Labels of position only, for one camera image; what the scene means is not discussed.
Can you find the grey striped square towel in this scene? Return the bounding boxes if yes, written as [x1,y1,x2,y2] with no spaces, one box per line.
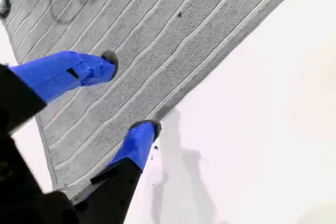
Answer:
[0,0,314,201]

